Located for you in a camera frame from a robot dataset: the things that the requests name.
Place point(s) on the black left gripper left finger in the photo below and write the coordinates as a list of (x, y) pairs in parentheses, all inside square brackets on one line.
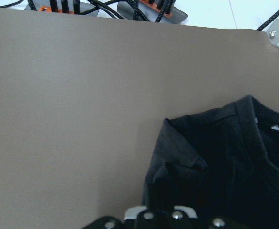
[(150, 220)]

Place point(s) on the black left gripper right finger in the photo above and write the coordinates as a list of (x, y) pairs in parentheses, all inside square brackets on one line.
[(181, 219)]

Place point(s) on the black printed t-shirt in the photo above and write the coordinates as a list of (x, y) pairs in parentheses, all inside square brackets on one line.
[(224, 161)]

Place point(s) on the brown table mat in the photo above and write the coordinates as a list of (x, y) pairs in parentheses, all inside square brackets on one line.
[(83, 100)]

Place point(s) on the orange grey usb hub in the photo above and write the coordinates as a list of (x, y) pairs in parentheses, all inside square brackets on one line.
[(151, 9), (62, 6)]

